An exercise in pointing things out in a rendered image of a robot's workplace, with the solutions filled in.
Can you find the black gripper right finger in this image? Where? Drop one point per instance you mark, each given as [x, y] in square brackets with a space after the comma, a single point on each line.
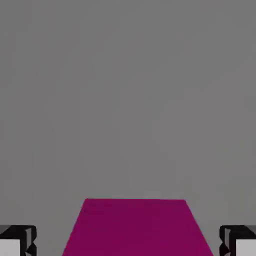
[234, 234]

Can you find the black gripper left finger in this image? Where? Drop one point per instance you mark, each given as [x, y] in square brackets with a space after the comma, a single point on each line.
[22, 235]

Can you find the large magenta box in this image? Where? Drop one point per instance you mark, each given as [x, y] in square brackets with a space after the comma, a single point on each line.
[136, 228]

